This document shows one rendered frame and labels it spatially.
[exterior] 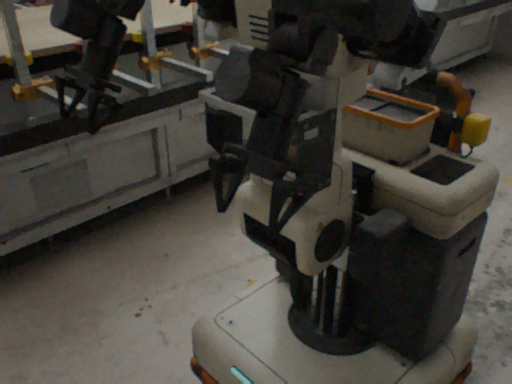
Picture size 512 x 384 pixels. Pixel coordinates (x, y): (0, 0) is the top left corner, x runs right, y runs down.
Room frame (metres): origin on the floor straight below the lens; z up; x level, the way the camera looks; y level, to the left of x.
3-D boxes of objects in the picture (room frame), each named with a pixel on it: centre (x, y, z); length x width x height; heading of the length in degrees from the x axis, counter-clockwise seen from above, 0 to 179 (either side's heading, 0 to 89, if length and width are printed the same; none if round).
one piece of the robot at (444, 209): (1.19, -0.31, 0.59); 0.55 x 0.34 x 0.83; 43
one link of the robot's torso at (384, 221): (0.96, -0.17, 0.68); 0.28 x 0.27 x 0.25; 43
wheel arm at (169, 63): (1.96, 0.31, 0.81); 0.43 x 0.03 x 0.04; 45
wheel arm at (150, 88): (1.78, 0.49, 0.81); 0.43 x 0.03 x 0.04; 45
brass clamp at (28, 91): (1.66, 0.74, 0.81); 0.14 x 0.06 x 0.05; 135
